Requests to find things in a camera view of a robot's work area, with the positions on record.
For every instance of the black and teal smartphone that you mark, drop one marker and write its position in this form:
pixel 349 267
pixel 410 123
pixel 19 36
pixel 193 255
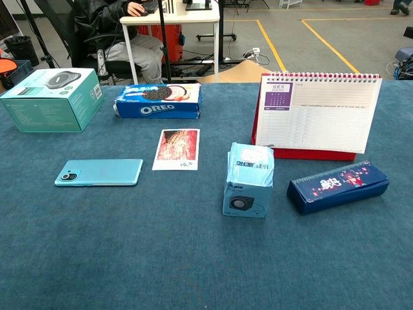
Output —
pixel 103 172

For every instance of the dark teal felt tablecloth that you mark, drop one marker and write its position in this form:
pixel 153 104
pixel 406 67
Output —
pixel 180 258

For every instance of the red photo card white border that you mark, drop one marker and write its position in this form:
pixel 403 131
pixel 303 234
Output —
pixel 177 148

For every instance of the small light blue speaker box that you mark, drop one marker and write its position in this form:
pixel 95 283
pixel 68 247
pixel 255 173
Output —
pixel 246 190

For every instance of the blue Oreo cookie box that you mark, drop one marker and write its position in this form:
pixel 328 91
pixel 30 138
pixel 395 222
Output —
pixel 158 109

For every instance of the black power strip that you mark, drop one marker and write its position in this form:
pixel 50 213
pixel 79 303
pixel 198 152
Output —
pixel 204 69

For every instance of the large brown cardboard sheet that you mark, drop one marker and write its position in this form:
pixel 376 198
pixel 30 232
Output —
pixel 245 72

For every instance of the black tripod stand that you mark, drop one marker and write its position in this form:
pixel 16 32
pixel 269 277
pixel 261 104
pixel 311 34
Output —
pixel 165 48
pixel 35 32

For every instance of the white power strip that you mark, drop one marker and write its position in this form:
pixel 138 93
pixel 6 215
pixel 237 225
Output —
pixel 255 51

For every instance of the red cabinet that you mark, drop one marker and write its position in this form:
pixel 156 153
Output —
pixel 172 42

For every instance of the red spiral desk calendar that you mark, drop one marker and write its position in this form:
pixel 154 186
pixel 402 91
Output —
pixel 322 122

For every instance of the black wheeled stand base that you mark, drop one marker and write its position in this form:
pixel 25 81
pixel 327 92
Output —
pixel 222 34

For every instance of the black office chair chrome base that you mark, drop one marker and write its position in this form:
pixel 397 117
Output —
pixel 119 66

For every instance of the navy printed pencil case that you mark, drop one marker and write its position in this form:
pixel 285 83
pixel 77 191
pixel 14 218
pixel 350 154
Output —
pixel 338 190

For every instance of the white desk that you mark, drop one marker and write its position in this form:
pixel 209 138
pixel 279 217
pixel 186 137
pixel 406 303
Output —
pixel 174 16

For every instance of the black monitor stand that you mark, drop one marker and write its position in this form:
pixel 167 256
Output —
pixel 198 6

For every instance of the black keyboard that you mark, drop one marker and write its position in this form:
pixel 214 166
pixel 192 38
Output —
pixel 151 6

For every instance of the teal speakerphone product box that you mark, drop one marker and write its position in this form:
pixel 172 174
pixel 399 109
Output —
pixel 45 113

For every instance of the seated person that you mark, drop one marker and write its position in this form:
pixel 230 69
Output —
pixel 96 19

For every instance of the dark blue plastic crate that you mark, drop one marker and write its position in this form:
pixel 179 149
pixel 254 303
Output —
pixel 21 72

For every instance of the black waste bin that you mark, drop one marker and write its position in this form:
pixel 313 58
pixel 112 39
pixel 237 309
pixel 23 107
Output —
pixel 22 48

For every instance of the orange object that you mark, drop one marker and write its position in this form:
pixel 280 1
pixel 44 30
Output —
pixel 7 64

